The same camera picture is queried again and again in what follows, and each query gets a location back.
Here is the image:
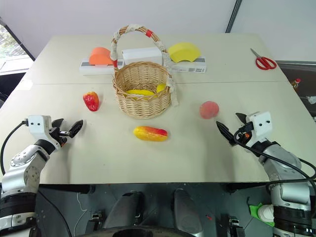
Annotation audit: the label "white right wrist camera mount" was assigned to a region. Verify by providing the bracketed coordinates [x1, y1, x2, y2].
[245, 111, 273, 143]

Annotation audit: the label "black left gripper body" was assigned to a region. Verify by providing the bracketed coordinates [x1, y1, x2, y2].
[49, 126, 73, 148]

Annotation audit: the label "yellow foam block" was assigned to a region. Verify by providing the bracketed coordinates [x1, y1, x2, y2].
[167, 42, 202, 63]

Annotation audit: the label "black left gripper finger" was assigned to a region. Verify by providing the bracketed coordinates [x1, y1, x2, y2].
[51, 118, 65, 129]
[69, 119, 84, 138]

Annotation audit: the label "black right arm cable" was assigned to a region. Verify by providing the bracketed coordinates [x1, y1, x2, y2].
[233, 123, 316, 196]

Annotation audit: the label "wicker basket with handle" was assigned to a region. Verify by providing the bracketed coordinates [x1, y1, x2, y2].
[111, 24, 182, 120]

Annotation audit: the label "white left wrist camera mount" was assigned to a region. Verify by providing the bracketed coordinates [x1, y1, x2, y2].
[27, 115, 60, 150]

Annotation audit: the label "black vertical post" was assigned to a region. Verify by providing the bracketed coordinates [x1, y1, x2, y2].
[225, 0, 243, 34]

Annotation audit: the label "long white box grey stripe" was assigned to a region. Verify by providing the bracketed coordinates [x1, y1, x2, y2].
[79, 58, 124, 76]

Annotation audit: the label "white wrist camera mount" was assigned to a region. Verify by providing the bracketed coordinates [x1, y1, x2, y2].
[245, 111, 273, 143]
[27, 115, 60, 150]

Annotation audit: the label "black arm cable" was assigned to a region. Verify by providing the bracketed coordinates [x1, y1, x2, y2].
[0, 119, 29, 175]
[233, 123, 316, 196]

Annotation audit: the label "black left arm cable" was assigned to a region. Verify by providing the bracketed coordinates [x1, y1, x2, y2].
[0, 119, 29, 175]

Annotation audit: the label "red strawberry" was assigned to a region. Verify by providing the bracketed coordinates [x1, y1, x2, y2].
[82, 91, 100, 112]

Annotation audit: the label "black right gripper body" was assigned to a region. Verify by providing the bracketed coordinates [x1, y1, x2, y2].
[234, 130, 253, 147]

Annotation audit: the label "thin white cable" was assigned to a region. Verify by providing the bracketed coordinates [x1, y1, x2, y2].
[74, 192, 87, 234]

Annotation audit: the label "orange foam block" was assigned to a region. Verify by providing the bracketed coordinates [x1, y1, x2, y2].
[88, 46, 113, 66]

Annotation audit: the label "red handled scissors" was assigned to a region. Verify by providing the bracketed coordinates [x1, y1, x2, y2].
[250, 47, 278, 71]

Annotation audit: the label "short white box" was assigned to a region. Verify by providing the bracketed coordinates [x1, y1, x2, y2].
[121, 47, 166, 66]

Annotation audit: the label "yellow and red mango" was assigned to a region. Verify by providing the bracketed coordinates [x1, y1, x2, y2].
[133, 125, 169, 142]

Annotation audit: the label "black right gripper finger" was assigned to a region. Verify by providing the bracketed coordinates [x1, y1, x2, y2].
[235, 112, 249, 124]
[216, 120, 236, 146]

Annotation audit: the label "yellow banana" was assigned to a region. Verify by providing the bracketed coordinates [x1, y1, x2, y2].
[125, 89, 156, 101]

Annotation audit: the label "green and white object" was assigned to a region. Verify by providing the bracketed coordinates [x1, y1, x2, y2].
[248, 202, 275, 227]

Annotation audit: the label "pink peach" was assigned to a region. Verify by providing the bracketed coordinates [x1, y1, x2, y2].
[199, 100, 220, 120]

